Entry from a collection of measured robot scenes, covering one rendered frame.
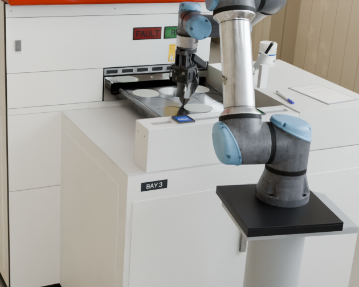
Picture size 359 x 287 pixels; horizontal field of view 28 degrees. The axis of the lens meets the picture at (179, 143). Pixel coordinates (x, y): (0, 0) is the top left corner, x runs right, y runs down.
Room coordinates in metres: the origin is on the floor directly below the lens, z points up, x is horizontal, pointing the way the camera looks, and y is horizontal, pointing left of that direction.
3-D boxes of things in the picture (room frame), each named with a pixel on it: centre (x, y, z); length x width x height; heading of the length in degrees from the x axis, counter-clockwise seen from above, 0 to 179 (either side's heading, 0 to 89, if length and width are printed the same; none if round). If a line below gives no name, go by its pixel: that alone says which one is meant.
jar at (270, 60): (2.84, -0.33, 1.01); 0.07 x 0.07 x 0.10
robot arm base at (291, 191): (1.84, -0.30, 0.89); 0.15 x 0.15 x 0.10
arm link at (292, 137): (1.84, -0.29, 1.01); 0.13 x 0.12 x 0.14; 105
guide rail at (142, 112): (2.40, 0.07, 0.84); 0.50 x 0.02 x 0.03; 29
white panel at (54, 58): (2.61, 0.27, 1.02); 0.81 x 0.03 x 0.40; 119
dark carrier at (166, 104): (2.51, -0.01, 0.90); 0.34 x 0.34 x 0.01; 29
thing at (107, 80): (2.69, 0.11, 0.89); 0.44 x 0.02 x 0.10; 119
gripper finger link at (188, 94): (2.42, -0.01, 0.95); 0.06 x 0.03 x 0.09; 155
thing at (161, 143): (2.16, -0.12, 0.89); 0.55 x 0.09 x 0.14; 119
